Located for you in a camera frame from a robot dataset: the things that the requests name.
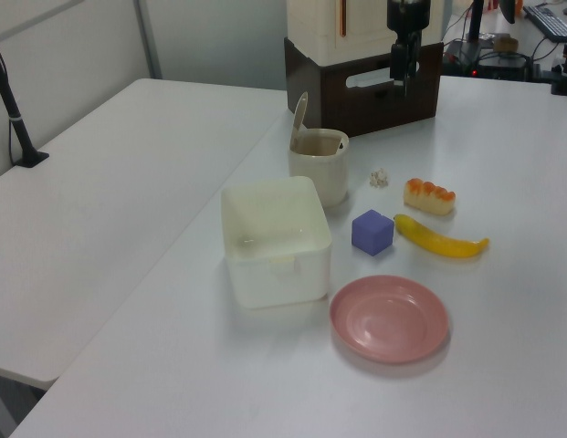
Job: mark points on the black clamp mount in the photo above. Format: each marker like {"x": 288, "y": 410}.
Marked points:
{"x": 563, "y": 73}

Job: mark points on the white square plastic bin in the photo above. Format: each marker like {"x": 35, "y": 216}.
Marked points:
{"x": 276, "y": 255}

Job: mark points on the dark brown plastic crate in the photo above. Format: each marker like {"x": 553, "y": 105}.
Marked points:
{"x": 338, "y": 105}

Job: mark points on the black electronics box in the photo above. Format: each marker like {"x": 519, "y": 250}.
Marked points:
{"x": 500, "y": 64}

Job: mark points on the small brown box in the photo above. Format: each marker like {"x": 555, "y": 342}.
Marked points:
{"x": 506, "y": 43}

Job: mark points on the pink plastic plate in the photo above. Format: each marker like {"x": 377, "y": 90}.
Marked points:
{"x": 389, "y": 319}

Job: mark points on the black camera stand pole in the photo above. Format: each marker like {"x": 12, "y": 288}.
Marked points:
{"x": 16, "y": 123}

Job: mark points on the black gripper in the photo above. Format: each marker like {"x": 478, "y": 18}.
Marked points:
{"x": 404, "y": 57}

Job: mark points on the purple cube block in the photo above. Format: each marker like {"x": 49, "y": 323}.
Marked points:
{"x": 372, "y": 232}

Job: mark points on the beige cylindrical container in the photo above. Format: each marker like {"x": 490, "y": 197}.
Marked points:
{"x": 319, "y": 178}

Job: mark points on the beige plastic spoon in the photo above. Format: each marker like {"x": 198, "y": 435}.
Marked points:
{"x": 299, "y": 118}

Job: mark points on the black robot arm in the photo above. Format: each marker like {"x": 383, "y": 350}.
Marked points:
{"x": 408, "y": 13}

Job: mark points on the small crumpled paper ball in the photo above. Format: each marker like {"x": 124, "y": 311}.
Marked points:
{"x": 379, "y": 178}

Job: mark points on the toy bread loaf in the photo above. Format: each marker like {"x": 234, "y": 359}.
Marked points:
{"x": 429, "y": 198}

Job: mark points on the black monitor stand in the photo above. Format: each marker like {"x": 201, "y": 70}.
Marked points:
{"x": 475, "y": 23}

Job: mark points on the black keyboard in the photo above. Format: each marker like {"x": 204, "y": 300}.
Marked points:
{"x": 550, "y": 19}

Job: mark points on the yellow toy banana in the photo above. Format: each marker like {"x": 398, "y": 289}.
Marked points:
{"x": 440, "y": 240}

